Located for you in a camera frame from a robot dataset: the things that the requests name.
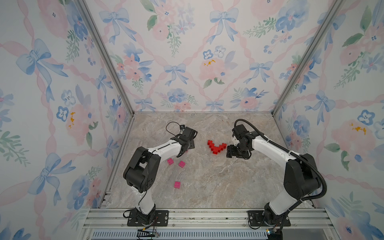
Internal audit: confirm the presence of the aluminium corner post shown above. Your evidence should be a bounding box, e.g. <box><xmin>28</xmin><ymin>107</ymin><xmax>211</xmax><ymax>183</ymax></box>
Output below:
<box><xmin>271</xmin><ymin>0</ymin><xmax>345</xmax><ymax>117</ymax></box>
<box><xmin>74</xmin><ymin>0</ymin><xmax>134</xmax><ymax>117</ymax></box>

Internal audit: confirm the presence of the aluminium corner post right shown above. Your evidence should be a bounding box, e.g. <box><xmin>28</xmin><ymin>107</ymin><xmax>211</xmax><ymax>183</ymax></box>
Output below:
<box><xmin>271</xmin><ymin>0</ymin><xmax>345</xmax><ymax>117</ymax></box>

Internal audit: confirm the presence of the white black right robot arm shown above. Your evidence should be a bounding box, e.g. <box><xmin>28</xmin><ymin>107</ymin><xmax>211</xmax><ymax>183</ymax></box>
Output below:
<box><xmin>227</xmin><ymin>119</ymin><xmax>328</xmax><ymax>226</ymax></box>

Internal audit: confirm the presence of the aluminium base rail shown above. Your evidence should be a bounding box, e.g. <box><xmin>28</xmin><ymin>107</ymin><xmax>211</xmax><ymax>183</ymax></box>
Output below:
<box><xmin>78</xmin><ymin>209</ymin><xmax>340</xmax><ymax>240</ymax></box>

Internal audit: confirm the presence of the black left camera cable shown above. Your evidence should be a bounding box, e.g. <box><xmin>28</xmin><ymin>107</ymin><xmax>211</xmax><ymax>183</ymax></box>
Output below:
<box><xmin>165</xmin><ymin>121</ymin><xmax>182</xmax><ymax>137</ymax></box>

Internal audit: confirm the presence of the pink 2x2 lego brick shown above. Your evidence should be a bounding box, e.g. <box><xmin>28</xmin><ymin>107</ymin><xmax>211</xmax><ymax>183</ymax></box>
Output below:
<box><xmin>174</xmin><ymin>182</ymin><xmax>181</xmax><ymax>189</ymax></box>
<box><xmin>179</xmin><ymin>161</ymin><xmax>186</xmax><ymax>168</ymax></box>
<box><xmin>167</xmin><ymin>158</ymin><xmax>174</xmax><ymax>165</ymax></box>

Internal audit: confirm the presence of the red 2x4 lego brick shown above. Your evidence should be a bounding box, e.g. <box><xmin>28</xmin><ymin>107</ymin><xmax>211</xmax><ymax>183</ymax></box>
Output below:
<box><xmin>207</xmin><ymin>140</ymin><xmax>227</xmax><ymax>155</ymax></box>

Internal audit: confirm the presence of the aluminium corner post left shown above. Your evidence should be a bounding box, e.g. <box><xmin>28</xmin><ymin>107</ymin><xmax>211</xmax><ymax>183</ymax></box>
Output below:
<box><xmin>74</xmin><ymin>0</ymin><xmax>134</xmax><ymax>117</ymax></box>

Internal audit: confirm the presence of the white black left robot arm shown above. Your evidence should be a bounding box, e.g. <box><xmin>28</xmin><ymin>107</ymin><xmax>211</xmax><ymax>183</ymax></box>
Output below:
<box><xmin>123</xmin><ymin>126</ymin><xmax>198</xmax><ymax>226</ymax></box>

